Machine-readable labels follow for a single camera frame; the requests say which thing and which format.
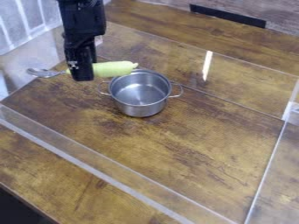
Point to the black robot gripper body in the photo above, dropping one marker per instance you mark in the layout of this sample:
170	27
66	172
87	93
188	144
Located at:
84	22

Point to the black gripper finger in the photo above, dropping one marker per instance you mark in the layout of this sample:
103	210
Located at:
95	54
80	60

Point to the green handled metal spoon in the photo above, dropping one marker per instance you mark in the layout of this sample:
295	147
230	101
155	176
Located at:
103	69

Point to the small stainless steel pot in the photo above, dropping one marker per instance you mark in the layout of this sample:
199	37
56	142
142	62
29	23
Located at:
142	92

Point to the clear acrylic triangle bracket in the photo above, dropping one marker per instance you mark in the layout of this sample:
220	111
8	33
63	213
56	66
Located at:
99	40

